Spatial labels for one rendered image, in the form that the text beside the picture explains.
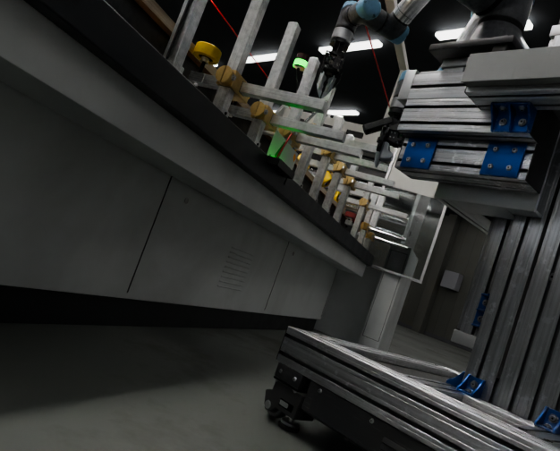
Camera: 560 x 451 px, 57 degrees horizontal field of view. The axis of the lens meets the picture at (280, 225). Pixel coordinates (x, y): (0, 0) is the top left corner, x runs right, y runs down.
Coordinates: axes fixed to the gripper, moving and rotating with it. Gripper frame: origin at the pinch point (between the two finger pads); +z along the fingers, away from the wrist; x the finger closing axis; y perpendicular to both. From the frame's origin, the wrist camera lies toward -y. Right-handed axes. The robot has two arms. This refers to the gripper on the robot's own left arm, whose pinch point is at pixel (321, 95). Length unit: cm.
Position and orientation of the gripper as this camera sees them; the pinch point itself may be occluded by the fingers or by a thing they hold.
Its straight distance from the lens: 194.2
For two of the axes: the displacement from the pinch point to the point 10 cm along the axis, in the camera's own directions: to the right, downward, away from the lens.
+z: -3.4, 9.4, -0.8
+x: 9.4, 3.4, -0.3
